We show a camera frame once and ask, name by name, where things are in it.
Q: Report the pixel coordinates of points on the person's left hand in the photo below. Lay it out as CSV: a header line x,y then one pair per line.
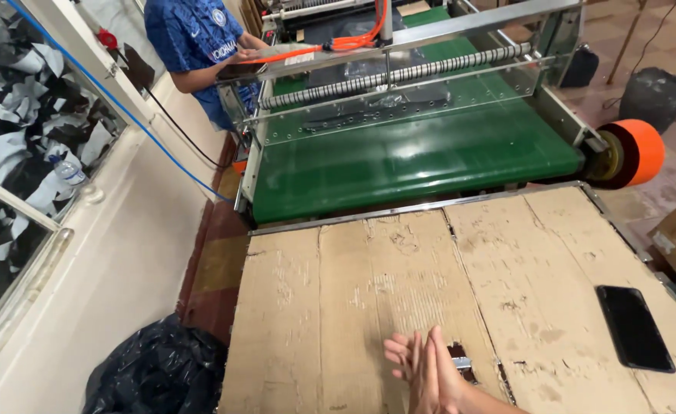
x,y
400,353

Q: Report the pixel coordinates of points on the person's right hand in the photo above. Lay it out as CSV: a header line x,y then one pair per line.
x,y
438,382

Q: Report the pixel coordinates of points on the person's left fingers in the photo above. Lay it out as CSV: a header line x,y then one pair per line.
x,y
399,352

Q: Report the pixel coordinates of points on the person's right fingers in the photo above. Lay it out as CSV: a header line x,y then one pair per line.
x,y
434,351

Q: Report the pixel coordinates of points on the worn brown cardboard sheet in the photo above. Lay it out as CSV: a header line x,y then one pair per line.
x,y
372,299

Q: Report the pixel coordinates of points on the bag machine with green belt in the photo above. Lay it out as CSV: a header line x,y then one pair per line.
x,y
407,155

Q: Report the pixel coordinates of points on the black smartphone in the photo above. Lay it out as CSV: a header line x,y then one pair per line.
x,y
634,328

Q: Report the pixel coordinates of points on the black plastic garbage bag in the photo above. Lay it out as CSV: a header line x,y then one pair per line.
x,y
154,368

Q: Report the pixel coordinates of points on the orange tape roll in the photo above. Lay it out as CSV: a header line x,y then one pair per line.
x,y
640,150

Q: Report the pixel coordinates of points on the small black bag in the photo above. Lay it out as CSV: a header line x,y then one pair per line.
x,y
580,68

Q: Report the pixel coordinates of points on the black lined waste bin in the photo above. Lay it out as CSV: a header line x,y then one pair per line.
x,y
657,100

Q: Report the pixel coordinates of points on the wooden stick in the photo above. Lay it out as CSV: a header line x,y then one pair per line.
x,y
625,43

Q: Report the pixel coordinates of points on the clear plastic water bottle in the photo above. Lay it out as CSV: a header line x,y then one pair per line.
x,y
69,171

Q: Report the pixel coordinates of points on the red valve knob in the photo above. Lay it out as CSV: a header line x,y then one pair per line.
x,y
107,39

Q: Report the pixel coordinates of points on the window with black-white scrap heap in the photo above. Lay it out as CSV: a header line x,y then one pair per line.
x,y
22,126

